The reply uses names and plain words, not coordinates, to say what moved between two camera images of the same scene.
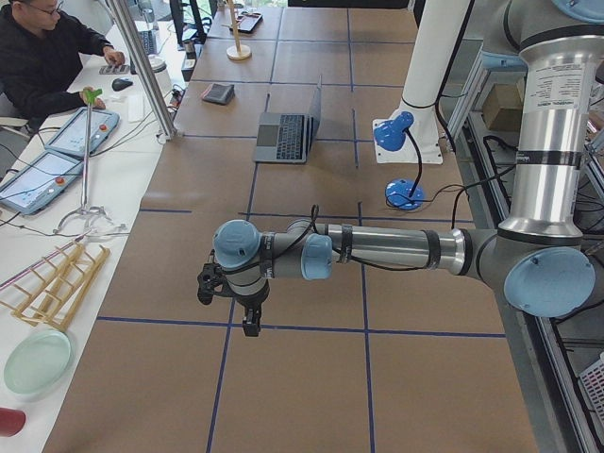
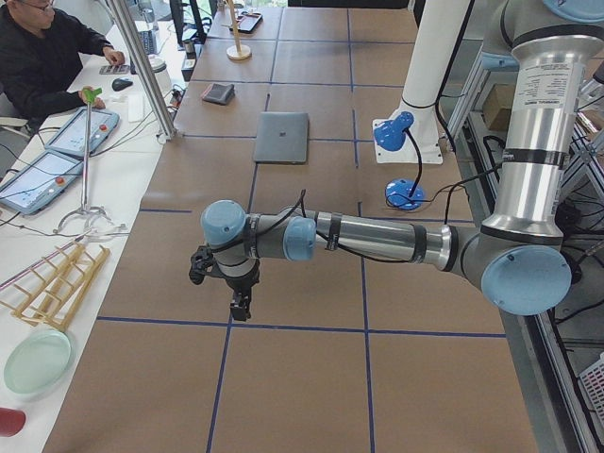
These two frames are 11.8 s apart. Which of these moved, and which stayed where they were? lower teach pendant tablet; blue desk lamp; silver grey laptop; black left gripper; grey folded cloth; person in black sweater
Moved: silver grey laptop; black left gripper
Stayed: grey folded cloth; person in black sweater; lower teach pendant tablet; blue desk lamp
